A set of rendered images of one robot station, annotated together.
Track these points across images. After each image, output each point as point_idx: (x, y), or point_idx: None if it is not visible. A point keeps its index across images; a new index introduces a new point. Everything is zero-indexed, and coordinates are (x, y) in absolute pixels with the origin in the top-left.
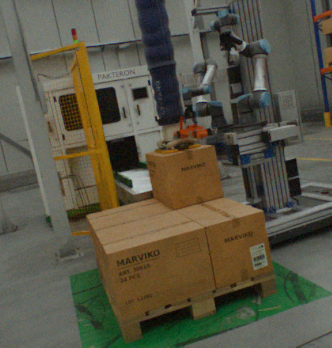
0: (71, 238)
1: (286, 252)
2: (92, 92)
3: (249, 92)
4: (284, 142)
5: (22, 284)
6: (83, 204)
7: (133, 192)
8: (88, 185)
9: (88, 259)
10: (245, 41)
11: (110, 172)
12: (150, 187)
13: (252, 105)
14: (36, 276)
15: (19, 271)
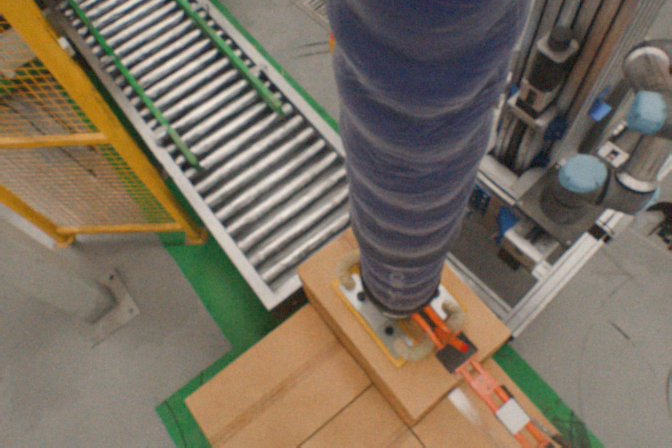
0: (101, 298)
1: (543, 331)
2: (33, 32)
3: (579, 113)
4: (587, 152)
5: (65, 442)
6: (85, 202)
7: (245, 267)
8: (87, 181)
9: (158, 330)
10: (645, 1)
11: (147, 172)
12: (253, 188)
13: (605, 208)
14: (77, 403)
15: (22, 376)
